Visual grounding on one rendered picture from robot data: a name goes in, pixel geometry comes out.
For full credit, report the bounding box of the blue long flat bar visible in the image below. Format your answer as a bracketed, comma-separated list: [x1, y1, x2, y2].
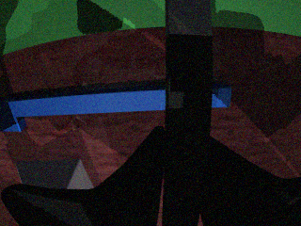
[0, 83, 232, 132]

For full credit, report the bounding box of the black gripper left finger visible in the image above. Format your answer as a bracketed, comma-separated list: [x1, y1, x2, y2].
[1, 125, 165, 226]

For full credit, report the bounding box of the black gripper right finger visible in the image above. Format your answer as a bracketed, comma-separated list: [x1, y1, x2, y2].
[199, 137, 301, 226]

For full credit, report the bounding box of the green putting mat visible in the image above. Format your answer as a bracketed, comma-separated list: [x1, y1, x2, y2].
[0, 0, 301, 56]

